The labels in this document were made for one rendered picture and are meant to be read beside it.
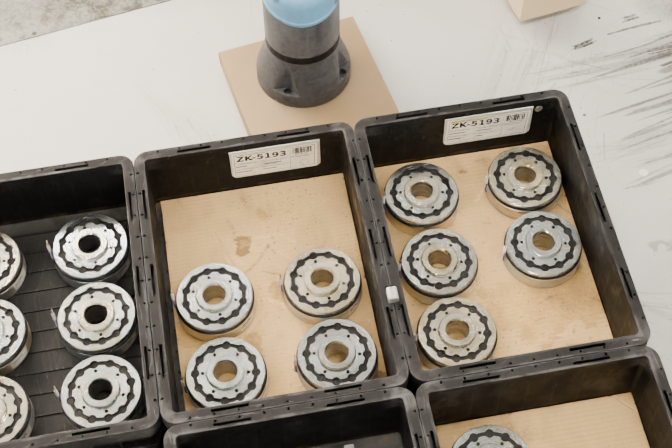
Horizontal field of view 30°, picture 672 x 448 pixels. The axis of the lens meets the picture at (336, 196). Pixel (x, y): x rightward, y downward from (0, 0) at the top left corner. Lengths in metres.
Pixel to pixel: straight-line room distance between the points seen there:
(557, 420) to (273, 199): 0.50
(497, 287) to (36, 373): 0.61
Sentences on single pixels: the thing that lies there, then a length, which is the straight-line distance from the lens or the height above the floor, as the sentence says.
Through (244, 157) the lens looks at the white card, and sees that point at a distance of 1.72.
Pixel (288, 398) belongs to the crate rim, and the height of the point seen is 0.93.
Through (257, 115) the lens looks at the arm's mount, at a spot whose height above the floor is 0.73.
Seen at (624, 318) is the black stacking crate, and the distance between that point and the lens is 1.62.
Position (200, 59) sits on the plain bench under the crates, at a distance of 2.10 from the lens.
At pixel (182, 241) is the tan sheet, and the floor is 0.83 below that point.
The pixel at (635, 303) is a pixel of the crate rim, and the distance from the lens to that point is 1.60.
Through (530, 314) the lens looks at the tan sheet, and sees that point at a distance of 1.68.
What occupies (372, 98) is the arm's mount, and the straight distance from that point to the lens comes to 1.99.
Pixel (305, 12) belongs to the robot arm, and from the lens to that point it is 1.84.
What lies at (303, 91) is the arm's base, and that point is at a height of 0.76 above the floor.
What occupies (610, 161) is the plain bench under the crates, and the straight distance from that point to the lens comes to 1.99.
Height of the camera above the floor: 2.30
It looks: 57 degrees down
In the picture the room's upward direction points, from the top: 2 degrees counter-clockwise
